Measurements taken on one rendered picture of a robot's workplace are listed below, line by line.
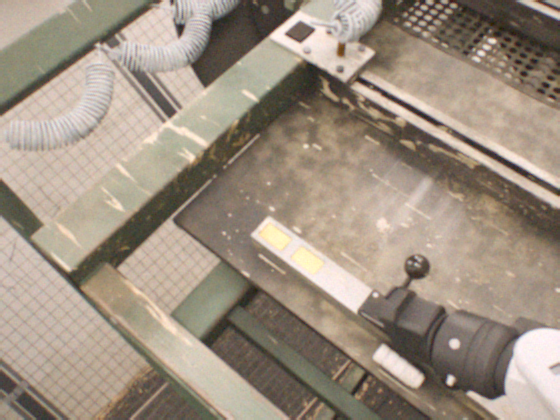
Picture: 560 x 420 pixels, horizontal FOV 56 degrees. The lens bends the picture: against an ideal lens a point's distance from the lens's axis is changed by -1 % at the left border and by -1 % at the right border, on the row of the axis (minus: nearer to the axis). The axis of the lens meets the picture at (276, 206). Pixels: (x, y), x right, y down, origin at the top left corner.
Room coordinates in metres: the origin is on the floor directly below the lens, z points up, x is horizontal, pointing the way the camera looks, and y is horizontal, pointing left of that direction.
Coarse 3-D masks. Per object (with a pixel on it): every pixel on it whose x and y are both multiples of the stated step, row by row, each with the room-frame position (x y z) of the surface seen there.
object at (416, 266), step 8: (408, 256) 0.69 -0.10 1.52; (416, 256) 0.68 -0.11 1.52; (424, 256) 0.68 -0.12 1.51; (408, 264) 0.67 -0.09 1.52; (416, 264) 0.67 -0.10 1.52; (424, 264) 0.66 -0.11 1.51; (408, 272) 0.67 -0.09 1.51; (416, 272) 0.66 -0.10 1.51; (424, 272) 0.66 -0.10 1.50; (408, 280) 0.69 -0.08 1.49
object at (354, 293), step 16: (272, 224) 0.88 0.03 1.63; (256, 240) 0.86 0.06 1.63; (272, 256) 0.85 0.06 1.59; (288, 256) 0.83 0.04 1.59; (320, 256) 0.82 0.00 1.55; (288, 272) 0.84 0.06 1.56; (304, 272) 0.80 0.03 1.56; (320, 272) 0.80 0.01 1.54; (336, 272) 0.79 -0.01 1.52; (320, 288) 0.78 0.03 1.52; (336, 288) 0.77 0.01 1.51; (352, 288) 0.77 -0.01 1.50; (368, 288) 0.77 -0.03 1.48; (336, 304) 0.78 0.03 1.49; (352, 304) 0.75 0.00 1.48; (352, 320) 0.77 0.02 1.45; (384, 336) 0.71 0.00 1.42; (464, 400) 0.64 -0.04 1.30; (480, 400) 0.62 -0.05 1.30; (496, 400) 0.61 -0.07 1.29; (496, 416) 0.60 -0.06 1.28; (512, 416) 0.60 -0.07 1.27
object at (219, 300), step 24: (456, 48) 1.21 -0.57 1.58; (216, 288) 0.89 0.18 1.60; (240, 288) 0.88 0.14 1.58; (192, 312) 0.86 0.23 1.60; (216, 312) 0.85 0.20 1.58; (240, 312) 0.86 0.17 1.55; (216, 336) 0.87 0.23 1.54; (264, 336) 0.83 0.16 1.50; (288, 360) 0.79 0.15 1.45; (312, 384) 0.76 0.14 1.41; (336, 384) 0.75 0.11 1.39; (336, 408) 0.73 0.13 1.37; (360, 408) 0.72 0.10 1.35
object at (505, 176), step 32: (352, 0) 0.95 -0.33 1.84; (320, 32) 1.09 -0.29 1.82; (320, 64) 1.03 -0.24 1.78; (352, 64) 1.02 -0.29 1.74; (352, 96) 1.03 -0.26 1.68; (384, 96) 1.02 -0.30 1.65; (384, 128) 1.01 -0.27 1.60; (416, 128) 0.94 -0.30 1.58; (448, 128) 0.93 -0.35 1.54; (448, 160) 0.92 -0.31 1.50; (480, 160) 0.86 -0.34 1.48; (512, 160) 0.85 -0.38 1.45; (512, 192) 0.84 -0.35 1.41; (544, 192) 0.80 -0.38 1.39; (544, 224) 0.81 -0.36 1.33
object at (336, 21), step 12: (288, 0) 0.93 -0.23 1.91; (300, 0) 0.94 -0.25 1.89; (360, 0) 0.99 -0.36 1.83; (372, 0) 0.98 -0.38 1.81; (336, 12) 0.98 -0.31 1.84; (360, 12) 0.97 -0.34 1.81; (372, 12) 0.98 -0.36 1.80; (312, 24) 0.96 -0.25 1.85; (324, 24) 0.97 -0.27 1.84; (336, 24) 0.97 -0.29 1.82; (372, 24) 0.99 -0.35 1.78; (336, 36) 0.99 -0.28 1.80; (348, 36) 0.96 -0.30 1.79; (360, 36) 0.98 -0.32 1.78
